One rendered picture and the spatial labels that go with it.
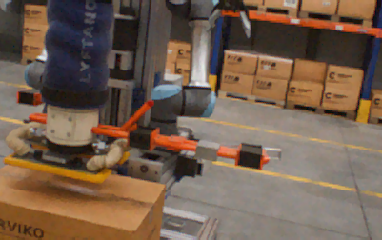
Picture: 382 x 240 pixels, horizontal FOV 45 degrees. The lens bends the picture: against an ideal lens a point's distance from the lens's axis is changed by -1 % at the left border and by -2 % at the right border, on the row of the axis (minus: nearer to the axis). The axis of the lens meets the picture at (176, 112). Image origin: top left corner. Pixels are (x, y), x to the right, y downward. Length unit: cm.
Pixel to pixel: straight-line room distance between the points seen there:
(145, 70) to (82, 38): 71
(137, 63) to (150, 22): 19
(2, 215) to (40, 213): 14
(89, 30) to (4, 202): 61
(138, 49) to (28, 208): 92
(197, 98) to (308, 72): 710
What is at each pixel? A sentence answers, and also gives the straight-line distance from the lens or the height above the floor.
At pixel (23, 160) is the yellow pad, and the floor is 107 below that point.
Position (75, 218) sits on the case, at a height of 94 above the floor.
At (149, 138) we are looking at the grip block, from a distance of 148.
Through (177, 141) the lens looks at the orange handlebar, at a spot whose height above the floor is 119.
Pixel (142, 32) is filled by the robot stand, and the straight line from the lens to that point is 211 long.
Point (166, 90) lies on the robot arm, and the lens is 191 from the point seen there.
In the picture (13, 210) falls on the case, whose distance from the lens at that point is 158.
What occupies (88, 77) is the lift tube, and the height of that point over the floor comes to 136.
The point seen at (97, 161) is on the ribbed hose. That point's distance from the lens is 148.
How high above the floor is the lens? 162
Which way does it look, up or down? 13 degrees down
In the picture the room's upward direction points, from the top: 7 degrees clockwise
